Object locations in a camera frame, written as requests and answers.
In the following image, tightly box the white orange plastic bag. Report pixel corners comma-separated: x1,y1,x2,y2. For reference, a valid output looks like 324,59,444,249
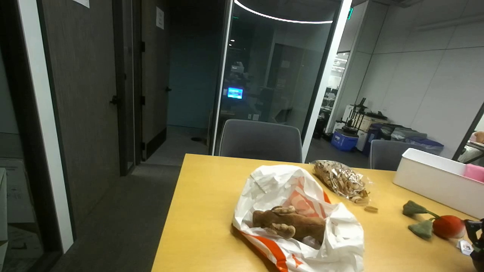
234,165,365,272

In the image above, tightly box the grey office chair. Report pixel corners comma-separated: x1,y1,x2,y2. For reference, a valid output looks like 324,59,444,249
370,139,409,171
218,119,303,163

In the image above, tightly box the white rectangular box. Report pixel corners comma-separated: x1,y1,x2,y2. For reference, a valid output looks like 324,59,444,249
394,148,484,217

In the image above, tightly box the red plush radish toy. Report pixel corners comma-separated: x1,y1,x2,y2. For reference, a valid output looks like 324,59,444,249
403,201,474,255

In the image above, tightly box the pink item on box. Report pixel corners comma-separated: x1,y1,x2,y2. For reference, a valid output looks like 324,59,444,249
465,165,484,181

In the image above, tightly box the brown plush toy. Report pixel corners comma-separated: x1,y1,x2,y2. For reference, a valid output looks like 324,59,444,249
253,205,326,246

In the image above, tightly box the blue storage bin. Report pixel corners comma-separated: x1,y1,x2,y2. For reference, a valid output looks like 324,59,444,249
332,130,359,151

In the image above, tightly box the clear bag of snacks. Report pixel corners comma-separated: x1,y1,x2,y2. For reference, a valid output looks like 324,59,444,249
315,160,370,202

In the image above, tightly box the black bowl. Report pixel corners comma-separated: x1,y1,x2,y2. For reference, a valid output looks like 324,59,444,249
465,217,484,272

